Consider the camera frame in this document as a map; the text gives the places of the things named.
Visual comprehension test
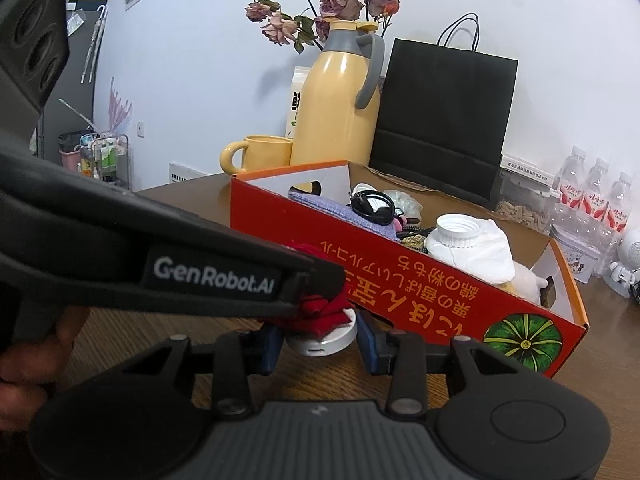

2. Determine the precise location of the white robot toy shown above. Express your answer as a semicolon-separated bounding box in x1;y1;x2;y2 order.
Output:
603;229;640;299

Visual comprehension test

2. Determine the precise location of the white jar lid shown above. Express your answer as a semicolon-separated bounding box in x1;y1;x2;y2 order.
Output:
285;309;358;358

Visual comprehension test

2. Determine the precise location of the left water bottle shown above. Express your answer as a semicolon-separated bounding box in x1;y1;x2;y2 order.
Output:
552;145;586;230

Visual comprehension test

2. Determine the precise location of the small white tin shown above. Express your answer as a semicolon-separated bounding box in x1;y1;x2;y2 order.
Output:
550;224;601;284

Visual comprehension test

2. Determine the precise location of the white flat box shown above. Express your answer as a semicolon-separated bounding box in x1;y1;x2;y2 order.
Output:
500;154;554;188

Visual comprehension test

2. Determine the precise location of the yellow white plush toy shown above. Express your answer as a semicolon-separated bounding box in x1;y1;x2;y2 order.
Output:
497;261;549;306

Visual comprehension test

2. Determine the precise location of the red rose flower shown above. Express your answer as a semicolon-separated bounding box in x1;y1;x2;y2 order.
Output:
281;287;352;340

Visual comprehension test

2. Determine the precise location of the yellow mug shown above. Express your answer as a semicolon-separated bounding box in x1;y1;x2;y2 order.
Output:
219;136;293;176

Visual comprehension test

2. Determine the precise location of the red cardboard box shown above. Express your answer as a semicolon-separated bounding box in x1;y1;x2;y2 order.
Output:
230;162;589;376

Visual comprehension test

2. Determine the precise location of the dried pink rose bouquet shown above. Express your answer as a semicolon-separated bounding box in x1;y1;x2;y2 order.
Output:
244;0;401;53

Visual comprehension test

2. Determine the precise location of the clear plastic bag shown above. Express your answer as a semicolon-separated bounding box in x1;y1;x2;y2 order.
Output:
383;190;423;219

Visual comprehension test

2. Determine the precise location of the white plastic lid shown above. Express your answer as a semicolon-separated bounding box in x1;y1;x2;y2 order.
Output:
435;214;482;248

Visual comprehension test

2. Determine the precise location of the water bottle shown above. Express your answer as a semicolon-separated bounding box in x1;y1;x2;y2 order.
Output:
596;172;632;276
579;158;608;240
552;145;586;230

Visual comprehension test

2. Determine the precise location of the milk carton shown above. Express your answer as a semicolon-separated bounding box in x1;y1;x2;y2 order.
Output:
284;66;310;139

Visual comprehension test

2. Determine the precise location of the purple woven cloth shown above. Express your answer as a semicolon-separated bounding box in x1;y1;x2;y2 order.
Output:
288;188;398;242

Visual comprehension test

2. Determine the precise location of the pink waste bin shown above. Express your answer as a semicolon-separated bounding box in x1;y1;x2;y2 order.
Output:
58;129;96;172

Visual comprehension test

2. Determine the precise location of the clear nut container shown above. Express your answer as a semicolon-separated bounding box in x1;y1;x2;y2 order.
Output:
496;169;560;234

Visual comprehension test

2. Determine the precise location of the right water bottle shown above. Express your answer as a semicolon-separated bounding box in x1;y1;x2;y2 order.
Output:
596;172;632;276

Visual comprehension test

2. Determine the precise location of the person left hand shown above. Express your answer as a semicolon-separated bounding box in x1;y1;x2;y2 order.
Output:
0;307;90;432

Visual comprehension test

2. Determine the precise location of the yellow thermos jug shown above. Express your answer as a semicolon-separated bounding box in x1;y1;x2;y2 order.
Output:
291;21;385;166

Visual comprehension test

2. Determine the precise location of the dark grey cabinet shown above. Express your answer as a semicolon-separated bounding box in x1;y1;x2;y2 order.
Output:
37;0;107;166

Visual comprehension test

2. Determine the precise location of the metal rack shelf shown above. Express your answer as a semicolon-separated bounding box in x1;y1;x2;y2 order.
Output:
77;132;130;190

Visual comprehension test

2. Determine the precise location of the white fabric mask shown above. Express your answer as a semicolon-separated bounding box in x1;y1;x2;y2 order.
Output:
423;217;515;285

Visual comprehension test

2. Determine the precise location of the black paper bag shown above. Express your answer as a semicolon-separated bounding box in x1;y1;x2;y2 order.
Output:
369;12;518;209

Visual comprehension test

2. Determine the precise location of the middle water bottle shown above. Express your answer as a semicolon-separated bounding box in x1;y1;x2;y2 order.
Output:
579;158;608;240

